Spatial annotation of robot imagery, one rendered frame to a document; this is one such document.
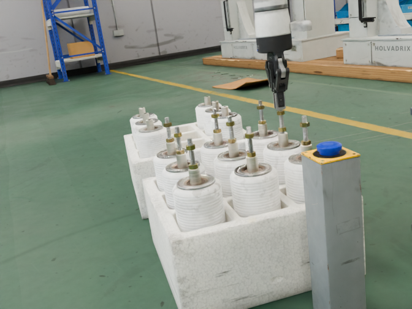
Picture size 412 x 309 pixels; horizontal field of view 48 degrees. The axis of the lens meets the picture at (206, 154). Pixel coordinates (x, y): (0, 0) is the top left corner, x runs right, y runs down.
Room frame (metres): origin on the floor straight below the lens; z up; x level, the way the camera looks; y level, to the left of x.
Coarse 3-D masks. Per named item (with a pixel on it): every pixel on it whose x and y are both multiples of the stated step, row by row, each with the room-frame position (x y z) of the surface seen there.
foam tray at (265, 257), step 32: (160, 192) 1.02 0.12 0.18; (160, 224) 0.87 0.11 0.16; (224, 224) 0.79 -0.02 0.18; (256, 224) 0.79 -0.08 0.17; (288, 224) 0.81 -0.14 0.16; (160, 256) 1.00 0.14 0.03; (192, 256) 0.76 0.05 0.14; (224, 256) 0.78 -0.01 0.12; (256, 256) 0.79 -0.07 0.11; (288, 256) 0.80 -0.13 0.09; (192, 288) 0.76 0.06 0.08; (224, 288) 0.77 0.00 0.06; (256, 288) 0.79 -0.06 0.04; (288, 288) 0.80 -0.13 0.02
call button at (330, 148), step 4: (320, 144) 0.73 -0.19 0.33; (324, 144) 0.72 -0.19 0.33; (328, 144) 0.72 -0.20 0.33; (332, 144) 0.72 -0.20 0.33; (336, 144) 0.72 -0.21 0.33; (340, 144) 0.72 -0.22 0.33; (316, 148) 0.73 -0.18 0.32; (320, 148) 0.71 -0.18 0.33; (324, 148) 0.71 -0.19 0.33; (328, 148) 0.70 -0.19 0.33; (332, 148) 0.70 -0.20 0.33; (336, 148) 0.70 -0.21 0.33; (340, 148) 0.71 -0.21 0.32; (320, 152) 0.72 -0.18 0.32; (324, 152) 0.71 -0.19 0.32; (328, 152) 0.70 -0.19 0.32; (332, 152) 0.70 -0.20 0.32; (336, 152) 0.71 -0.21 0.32
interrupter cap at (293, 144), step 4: (288, 140) 1.04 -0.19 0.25; (292, 140) 1.04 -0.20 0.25; (296, 140) 1.03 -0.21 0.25; (268, 144) 1.03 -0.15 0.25; (272, 144) 1.03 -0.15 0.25; (276, 144) 1.03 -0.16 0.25; (292, 144) 1.01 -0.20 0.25; (296, 144) 1.00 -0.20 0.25; (268, 148) 1.01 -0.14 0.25; (272, 148) 0.99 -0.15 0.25; (276, 148) 0.99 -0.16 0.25; (280, 148) 0.98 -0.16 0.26; (284, 148) 0.98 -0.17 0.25; (288, 148) 0.98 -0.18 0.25; (292, 148) 0.98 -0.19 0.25
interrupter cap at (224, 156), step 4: (224, 152) 1.02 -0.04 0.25; (228, 152) 1.01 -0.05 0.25; (240, 152) 1.00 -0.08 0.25; (244, 152) 1.00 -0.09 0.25; (220, 156) 0.99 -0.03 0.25; (224, 156) 0.99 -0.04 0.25; (228, 156) 0.99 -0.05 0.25; (240, 156) 0.97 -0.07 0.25; (244, 156) 0.97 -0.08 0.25; (220, 160) 0.97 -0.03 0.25; (224, 160) 0.96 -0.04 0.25; (228, 160) 0.95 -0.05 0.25; (232, 160) 0.95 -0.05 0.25; (236, 160) 0.95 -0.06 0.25
